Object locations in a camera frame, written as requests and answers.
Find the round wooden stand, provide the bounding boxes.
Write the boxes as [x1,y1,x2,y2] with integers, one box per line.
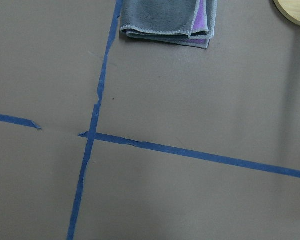
[273,0,300,26]

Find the folded grey purple cloth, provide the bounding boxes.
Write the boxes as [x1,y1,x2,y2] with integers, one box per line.
[120,0,218,49]

